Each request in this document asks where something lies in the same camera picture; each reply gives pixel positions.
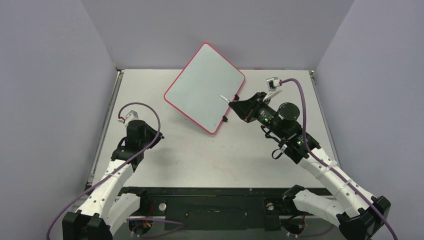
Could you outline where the white whiteboard marker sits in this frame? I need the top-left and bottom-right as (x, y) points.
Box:
(219, 95), (231, 103)

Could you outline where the red-framed whiteboard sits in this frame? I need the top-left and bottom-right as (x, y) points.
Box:
(163, 42), (246, 134)

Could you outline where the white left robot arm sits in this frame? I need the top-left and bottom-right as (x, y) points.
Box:
(61, 119), (164, 240)

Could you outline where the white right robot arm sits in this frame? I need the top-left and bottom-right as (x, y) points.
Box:
(228, 92), (391, 240)

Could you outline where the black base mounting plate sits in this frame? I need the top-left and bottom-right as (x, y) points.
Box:
(105, 186), (332, 232)

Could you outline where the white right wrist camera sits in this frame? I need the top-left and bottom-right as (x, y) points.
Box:
(263, 77), (282, 101)

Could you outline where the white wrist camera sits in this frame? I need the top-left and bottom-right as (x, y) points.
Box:
(263, 77), (282, 101)
(118, 110), (139, 127)

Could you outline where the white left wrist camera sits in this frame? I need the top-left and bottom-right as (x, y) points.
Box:
(118, 110), (139, 127)

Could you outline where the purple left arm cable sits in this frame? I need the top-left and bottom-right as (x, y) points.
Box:
(45, 101), (162, 240)

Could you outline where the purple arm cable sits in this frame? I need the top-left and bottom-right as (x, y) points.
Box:
(279, 78), (398, 240)
(45, 101), (162, 240)

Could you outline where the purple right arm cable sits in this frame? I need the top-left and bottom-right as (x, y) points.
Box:
(279, 78), (398, 240)

